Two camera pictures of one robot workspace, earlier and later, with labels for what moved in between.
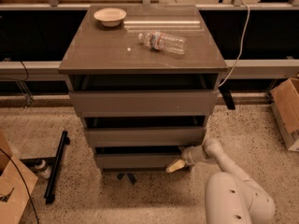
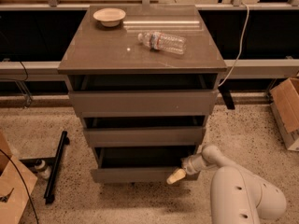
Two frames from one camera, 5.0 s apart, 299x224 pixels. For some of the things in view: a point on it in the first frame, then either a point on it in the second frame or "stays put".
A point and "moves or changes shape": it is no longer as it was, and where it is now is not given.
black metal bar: (49, 195) stays put
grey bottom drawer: (136, 161) moves or changes shape
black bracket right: (227, 96) stays put
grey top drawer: (145, 104) stays put
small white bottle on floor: (42, 168) stays put
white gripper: (189, 157) → (189, 165)
